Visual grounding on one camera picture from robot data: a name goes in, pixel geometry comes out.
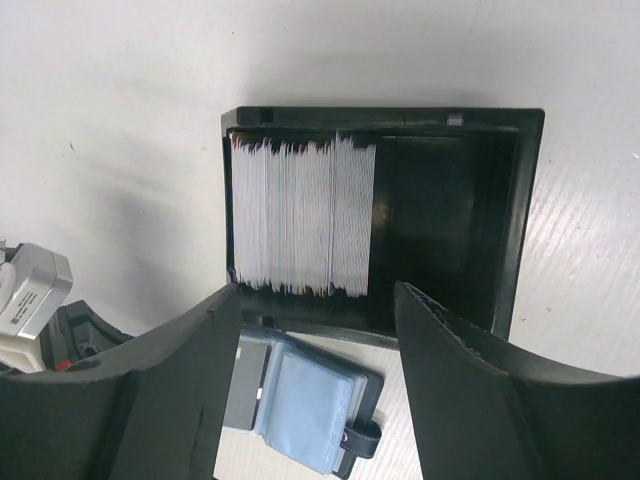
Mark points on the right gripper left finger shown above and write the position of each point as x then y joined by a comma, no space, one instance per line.
150,408

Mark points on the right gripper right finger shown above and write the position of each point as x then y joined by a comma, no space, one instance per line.
483,408

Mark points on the blue leather card holder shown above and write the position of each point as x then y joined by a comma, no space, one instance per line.
317,408

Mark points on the black card tray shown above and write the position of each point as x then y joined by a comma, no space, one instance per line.
452,192

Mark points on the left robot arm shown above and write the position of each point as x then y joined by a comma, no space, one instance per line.
74,333

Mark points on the white card stack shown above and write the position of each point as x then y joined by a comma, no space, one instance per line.
302,213

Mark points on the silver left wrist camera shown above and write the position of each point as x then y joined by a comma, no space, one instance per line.
34,283

